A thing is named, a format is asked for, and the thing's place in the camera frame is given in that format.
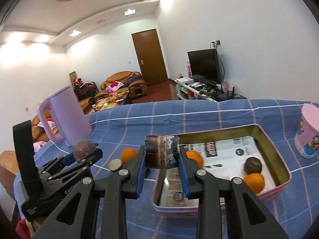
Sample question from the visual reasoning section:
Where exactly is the large purple passion fruit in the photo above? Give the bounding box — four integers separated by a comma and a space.
72, 139, 98, 162

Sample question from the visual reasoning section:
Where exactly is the orange tangerine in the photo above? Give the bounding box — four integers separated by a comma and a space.
243, 173, 265, 195
186, 151, 204, 169
121, 147, 138, 164

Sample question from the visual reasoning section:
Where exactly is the small dark passion fruit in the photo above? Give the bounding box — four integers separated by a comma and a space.
243, 157, 262, 175

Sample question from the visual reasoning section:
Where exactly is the dark sugarcane piece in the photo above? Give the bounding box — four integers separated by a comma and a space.
144, 135, 179, 169

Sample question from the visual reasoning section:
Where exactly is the sugarcane piece pale end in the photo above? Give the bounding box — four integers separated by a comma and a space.
108, 158, 123, 172

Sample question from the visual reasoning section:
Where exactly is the blue plaid tablecloth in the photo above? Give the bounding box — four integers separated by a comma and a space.
13, 98, 319, 239

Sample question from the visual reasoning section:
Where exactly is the pink electric kettle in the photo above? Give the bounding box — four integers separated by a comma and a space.
37, 85, 92, 147

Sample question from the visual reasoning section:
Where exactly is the printed paper in tin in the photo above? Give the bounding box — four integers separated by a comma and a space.
159, 136, 277, 207

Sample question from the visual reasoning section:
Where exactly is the pink rectangular tin box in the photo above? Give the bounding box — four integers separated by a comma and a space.
151, 124, 291, 218

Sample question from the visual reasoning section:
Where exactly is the cluttered coffee table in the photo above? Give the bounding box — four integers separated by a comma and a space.
94, 91, 130, 111

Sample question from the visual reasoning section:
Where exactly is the orange leather sofa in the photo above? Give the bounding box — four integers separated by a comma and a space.
94, 71, 148, 101

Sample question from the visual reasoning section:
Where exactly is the pink cartoon cup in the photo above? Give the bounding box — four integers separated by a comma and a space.
295, 104, 319, 158

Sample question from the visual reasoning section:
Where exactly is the brown wooden door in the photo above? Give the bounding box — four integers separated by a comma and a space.
131, 29, 168, 86

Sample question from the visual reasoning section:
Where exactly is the white tv stand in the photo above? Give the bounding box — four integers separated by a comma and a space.
174, 77, 247, 102

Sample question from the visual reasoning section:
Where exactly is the black wifi router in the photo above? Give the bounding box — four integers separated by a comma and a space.
216, 86, 235, 101

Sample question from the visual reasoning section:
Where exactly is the black television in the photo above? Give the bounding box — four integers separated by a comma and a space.
188, 49, 221, 83

